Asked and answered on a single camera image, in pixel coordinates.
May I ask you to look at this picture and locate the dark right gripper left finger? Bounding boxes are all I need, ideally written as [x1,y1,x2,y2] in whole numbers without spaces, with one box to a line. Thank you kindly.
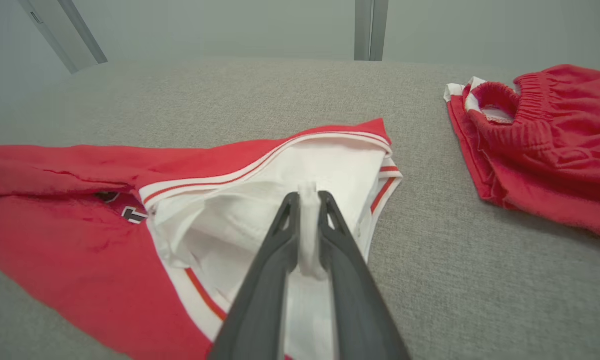
[207,192,301,360]

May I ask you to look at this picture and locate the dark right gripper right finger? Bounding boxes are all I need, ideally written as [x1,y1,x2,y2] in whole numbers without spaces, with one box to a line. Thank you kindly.
[317,191,411,360]

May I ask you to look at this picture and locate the red basketball jersey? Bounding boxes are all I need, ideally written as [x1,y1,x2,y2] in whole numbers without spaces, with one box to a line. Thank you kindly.
[0,118,403,360]

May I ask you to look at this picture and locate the red basketball shorts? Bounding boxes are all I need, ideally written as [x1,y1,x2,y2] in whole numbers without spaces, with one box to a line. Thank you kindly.
[444,64,600,243]

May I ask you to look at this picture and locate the grey partition post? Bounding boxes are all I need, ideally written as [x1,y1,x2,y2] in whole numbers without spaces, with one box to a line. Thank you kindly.
[355,0,389,62]

